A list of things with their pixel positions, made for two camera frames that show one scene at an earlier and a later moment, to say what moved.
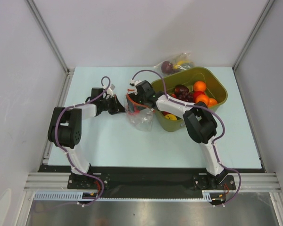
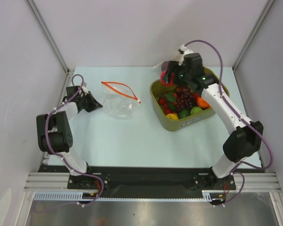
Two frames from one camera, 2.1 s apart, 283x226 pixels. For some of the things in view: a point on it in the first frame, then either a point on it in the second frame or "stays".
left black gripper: x=117 y=106 → x=94 y=104
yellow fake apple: x=171 y=117 stays
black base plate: x=150 y=179 stays
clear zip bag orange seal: x=141 y=117 → x=106 y=83
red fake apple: x=136 y=111 → x=171 y=83
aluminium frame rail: x=48 y=181 stays
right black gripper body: x=134 y=101 → x=173 y=71
